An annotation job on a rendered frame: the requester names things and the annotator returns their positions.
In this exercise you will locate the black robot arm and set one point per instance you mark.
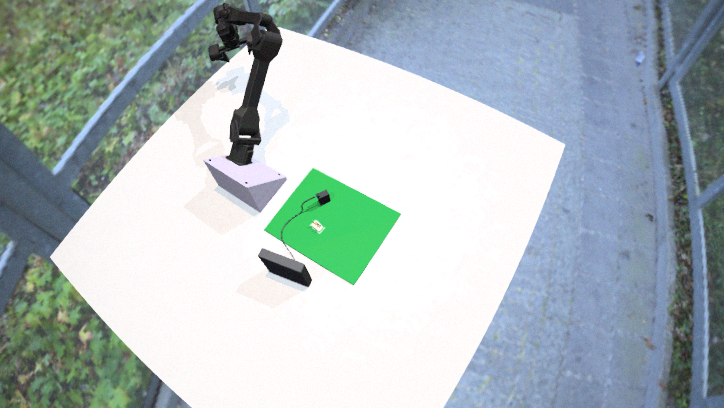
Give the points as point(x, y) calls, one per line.
point(265, 46)

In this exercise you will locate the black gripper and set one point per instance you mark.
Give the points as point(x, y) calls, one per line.
point(218, 53)

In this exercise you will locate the green circuit board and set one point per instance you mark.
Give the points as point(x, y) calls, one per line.
point(342, 235)

